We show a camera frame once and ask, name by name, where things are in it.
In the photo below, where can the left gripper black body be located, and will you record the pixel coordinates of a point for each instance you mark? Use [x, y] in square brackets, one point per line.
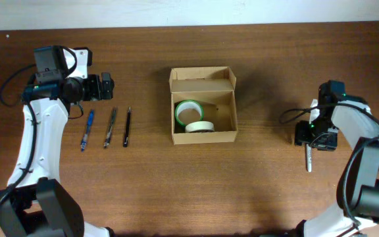
[106, 86]

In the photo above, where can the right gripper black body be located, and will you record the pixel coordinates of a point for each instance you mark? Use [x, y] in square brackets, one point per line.
[323, 141]

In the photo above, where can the black and white marker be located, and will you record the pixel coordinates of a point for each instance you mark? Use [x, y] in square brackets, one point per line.
[308, 157]

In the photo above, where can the blue ballpoint pen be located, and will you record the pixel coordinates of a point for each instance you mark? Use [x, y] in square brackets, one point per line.
[85, 137]

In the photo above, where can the green tape roll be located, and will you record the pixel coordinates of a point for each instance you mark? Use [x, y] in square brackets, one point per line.
[188, 104]

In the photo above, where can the cream masking tape roll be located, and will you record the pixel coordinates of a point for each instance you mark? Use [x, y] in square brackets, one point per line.
[200, 126]

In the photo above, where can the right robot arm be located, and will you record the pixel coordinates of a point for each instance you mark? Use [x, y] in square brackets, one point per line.
[357, 197]

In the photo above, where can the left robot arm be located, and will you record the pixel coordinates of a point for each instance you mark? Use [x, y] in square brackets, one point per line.
[34, 203]

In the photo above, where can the dark grey pen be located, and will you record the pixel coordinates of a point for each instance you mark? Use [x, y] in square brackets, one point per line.
[110, 128]

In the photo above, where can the black pen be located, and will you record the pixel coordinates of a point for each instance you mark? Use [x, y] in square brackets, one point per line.
[127, 128]

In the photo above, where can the open cardboard box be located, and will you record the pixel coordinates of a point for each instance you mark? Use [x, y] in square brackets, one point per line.
[214, 89]

